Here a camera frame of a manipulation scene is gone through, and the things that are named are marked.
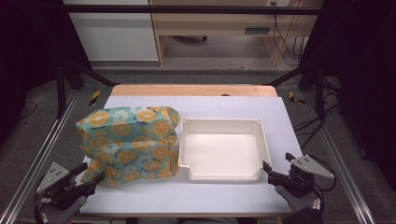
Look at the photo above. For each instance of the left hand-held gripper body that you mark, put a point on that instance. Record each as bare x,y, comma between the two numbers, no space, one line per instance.
53,179

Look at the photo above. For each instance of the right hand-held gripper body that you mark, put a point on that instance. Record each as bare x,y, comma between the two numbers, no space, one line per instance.
306,166

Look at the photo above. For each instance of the teal cloth bag orange print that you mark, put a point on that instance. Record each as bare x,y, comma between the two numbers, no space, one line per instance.
130,146

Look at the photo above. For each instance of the white plastic tray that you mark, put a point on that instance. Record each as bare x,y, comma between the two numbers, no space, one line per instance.
222,152

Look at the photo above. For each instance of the person's left hand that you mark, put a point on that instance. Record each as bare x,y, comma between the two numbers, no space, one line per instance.
59,214

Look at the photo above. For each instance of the person's right hand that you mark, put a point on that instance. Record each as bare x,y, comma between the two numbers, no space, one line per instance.
300,202

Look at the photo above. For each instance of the yellow black tape piece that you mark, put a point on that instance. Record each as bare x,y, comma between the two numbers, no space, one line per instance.
95,97
294,98

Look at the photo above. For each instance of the white board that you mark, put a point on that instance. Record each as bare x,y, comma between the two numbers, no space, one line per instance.
199,196

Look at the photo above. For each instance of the black curtain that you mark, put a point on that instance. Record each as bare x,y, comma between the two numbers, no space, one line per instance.
364,77
28,46

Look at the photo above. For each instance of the wooden table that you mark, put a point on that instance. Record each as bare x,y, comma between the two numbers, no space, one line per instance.
193,90

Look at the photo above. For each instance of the white cabinet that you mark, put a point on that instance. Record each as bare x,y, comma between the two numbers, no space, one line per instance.
115,34

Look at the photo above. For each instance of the wooden desk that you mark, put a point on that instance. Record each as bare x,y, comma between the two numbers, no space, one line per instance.
214,23

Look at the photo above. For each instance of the aluminium rail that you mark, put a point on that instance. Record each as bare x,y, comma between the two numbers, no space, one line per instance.
37,161
342,165

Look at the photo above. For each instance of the black diagonal frame strut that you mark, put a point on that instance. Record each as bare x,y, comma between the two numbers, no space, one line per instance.
93,74
292,73

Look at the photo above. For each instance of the black horizontal frame bar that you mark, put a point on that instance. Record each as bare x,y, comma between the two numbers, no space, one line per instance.
186,9

